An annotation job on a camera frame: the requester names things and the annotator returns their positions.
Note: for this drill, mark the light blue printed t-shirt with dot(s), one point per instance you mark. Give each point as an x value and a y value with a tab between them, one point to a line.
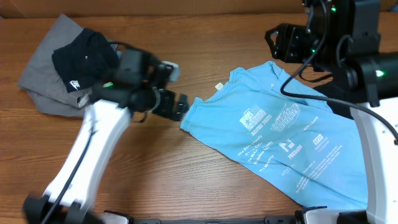
284	132

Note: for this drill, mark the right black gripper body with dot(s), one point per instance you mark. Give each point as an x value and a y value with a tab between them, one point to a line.
288	42

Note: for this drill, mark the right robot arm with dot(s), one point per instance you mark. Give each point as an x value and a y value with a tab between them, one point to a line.
341	40

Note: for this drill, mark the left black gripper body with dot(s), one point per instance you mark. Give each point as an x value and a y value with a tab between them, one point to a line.
163	107

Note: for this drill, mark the folded black nike shirt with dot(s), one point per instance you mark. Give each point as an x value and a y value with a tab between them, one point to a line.
82	62

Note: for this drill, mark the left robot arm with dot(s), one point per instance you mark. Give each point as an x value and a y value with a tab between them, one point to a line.
138	84

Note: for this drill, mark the folded grey shirt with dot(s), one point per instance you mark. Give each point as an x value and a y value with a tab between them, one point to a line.
42	82

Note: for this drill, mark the black shirt on right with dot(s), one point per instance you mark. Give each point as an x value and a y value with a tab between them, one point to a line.
332	91

